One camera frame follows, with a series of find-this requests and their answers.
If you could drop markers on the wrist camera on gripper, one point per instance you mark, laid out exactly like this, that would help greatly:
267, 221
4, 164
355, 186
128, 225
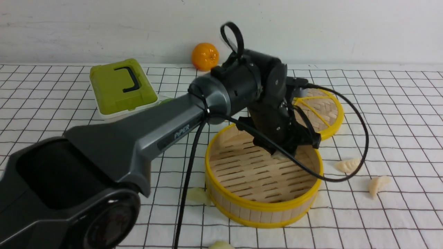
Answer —
296, 88

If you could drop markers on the white dumpling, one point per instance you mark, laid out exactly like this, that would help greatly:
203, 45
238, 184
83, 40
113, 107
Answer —
348, 166
377, 184
279, 155

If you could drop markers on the green lid white box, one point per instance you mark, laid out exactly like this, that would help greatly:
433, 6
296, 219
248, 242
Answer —
121, 88

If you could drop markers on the orange fruit toy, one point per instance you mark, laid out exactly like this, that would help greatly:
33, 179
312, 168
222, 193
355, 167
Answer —
205, 56

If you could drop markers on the greenish dumpling bottom edge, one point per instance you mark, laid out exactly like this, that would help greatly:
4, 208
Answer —
221, 245

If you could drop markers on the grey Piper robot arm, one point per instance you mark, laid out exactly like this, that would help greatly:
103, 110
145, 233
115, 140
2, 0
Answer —
81, 190

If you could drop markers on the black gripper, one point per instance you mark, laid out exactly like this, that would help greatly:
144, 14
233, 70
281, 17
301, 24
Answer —
287, 126

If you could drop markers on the woven bamboo steamer lid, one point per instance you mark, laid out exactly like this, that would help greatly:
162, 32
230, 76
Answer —
323, 110

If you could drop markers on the bamboo steamer tray yellow rim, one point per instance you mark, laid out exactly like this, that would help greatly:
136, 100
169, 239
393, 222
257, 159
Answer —
253, 189

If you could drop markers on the green watermelon ball toy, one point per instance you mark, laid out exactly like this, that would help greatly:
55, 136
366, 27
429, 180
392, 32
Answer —
167, 100

